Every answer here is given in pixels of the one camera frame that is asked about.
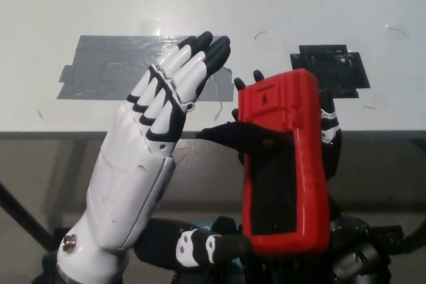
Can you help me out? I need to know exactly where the black tape patch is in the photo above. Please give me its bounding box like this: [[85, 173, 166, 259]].
[[290, 44, 371, 99]]

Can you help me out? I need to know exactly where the black table leg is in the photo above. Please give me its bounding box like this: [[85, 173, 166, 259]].
[[0, 180, 56, 251], [401, 220, 426, 253]]

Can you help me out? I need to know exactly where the black and teal robot torso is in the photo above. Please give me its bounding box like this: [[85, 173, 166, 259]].
[[171, 215, 254, 284]]

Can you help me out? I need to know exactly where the white and black left hand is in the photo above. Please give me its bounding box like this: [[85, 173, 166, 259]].
[[56, 31, 252, 278]]

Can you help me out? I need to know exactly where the red multimeter with black stand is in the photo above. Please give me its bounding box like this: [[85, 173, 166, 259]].
[[196, 68, 332, 254]]

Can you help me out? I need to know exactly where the black right hand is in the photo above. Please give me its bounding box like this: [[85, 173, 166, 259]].
[[232, 70, 343, 184]]

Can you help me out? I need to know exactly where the grey duct tape patch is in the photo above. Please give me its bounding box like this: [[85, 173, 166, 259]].
[[56, 34, 235, 102]]

